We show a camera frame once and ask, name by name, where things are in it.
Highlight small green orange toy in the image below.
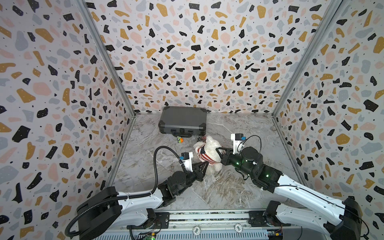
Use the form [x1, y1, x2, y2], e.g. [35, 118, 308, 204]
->
[177, 136, 184, 143]

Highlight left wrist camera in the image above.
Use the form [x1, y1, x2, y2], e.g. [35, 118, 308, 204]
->
[180, 152, 193, 172]

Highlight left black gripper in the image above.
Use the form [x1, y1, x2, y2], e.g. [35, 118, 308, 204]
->
[177, 160, 210, 197]

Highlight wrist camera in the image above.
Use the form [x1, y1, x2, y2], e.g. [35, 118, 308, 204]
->
[231, 134, 247, 154]
[180, 152, 193, 172]

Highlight aluminium mounting rail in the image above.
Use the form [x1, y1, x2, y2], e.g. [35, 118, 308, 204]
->
[80, 208, 340, 240]

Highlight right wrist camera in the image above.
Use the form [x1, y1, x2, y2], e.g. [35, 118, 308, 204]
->
[231, 134, 247, 154]

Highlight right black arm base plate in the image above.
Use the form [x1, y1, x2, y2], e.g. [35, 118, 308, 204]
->
[248, 211, 291, 228]

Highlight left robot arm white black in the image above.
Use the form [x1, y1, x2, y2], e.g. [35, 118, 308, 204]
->
[76, 162, 209, 240]

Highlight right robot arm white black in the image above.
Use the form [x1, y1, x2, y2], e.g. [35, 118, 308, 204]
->
[216, 147, 363, 240]

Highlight black corrugated cable conduit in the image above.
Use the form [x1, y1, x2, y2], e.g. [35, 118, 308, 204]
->
[64, 145, 186, 238]

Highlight dark grey hard case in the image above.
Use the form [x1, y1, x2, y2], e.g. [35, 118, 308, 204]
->
[158, 106, 208, 138]

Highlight bag of toy bricks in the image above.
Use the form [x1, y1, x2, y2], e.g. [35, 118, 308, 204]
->
[197, 136, 206, 143]

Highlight white teddy bear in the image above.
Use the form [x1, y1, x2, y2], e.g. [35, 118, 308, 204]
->
[193, 136, 223, 176]

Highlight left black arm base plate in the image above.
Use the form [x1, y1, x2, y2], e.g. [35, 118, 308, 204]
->
[132, 212, 170, 231]

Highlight red white striped knit sweater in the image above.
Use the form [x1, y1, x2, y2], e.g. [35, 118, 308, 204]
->
[197, 145, 220, 165]

